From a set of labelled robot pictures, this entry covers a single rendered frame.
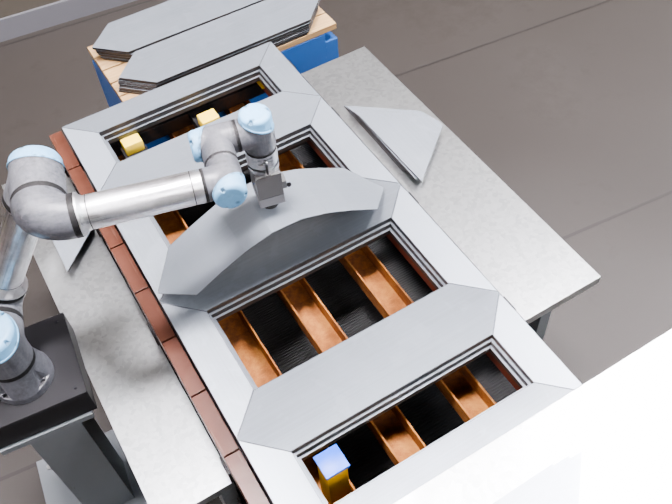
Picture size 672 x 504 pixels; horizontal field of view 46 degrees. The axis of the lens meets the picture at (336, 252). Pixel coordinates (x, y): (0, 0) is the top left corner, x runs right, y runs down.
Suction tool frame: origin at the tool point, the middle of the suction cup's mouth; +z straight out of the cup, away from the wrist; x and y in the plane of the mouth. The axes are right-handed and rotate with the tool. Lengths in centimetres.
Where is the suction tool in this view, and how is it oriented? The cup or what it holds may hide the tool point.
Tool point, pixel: (270, 205)
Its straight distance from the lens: 200.3
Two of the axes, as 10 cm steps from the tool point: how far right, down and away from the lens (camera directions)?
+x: -9.5, 2.8, -1.6
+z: 0.5, 6.1, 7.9
